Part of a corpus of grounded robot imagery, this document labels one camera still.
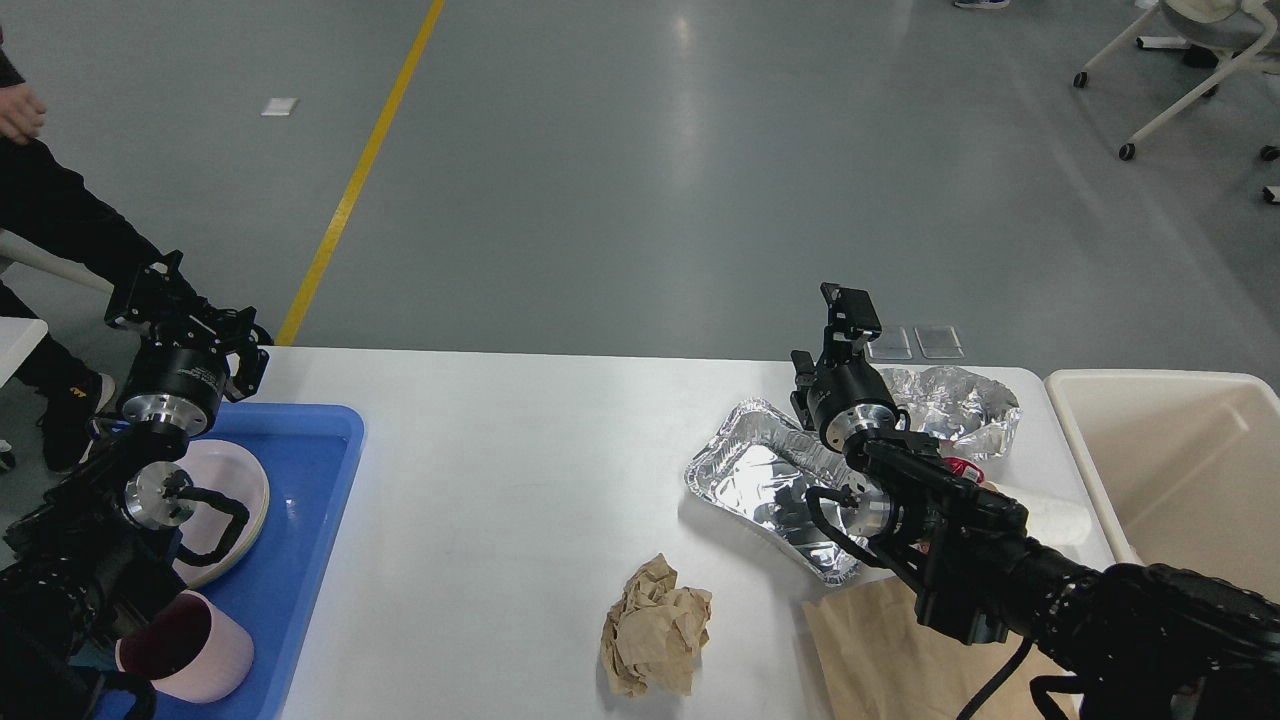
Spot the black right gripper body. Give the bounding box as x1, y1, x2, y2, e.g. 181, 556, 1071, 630
790, 360, 901, 451

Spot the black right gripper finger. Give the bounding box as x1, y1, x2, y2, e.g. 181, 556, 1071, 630
820, 283, 883, 366
790, 348, 817, 401

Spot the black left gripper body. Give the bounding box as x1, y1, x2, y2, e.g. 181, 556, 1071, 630
116, 336, 230, 438

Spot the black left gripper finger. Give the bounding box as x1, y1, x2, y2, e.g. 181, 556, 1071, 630
212, 307, 273, 404
104, 250, 201, 341

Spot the pink plate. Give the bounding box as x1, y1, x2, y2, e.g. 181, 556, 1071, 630
172, 439, 266, 589

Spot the pink mug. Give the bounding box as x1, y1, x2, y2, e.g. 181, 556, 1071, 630
114, 589, 255, 705

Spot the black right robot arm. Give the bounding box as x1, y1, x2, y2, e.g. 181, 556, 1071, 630
791, 283, 1279, 719

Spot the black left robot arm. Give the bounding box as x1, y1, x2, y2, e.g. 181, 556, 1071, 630
1, 251, 271, 719

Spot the left floor outlet cover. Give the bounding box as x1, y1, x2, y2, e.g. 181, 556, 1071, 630
868, 325, 914, 363

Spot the floor outlet cover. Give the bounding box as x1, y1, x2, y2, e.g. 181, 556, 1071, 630
868, 325, 914, 363
913, 325, 966, 360

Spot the right floor outlet cover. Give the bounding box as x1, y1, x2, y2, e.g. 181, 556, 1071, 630
913, 325, 966, 360

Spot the yellow plate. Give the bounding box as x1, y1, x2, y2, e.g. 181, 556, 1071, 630
206, 469, 270, 584

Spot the rectangular aluminium foil tray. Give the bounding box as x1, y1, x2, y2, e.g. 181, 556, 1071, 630
684, 398, 867, 587

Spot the crumpled aluminium foil container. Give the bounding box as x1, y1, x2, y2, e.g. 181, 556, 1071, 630
879, 366, 1021, 461

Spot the crushed red can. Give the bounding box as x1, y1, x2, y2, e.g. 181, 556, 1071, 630
943, 457, 986, 486

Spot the blue plastic tray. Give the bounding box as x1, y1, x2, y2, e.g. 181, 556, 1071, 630
155, 404, 365, 719

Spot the white side table corner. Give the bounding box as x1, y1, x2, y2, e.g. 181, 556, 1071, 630
0, 316, 49, 386

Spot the flat brown paper bag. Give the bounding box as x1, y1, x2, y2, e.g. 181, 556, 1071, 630
801, 578, 1021, 719

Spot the crumpled brown paper ball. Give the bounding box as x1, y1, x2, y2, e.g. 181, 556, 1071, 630
600, 553, 713, 698

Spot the beige plastic bin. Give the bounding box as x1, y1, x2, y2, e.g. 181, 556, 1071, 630
1044, 369, 1279, 600

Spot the white rolling chair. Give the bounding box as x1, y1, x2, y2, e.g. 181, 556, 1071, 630
1071, 1, 1279, 161

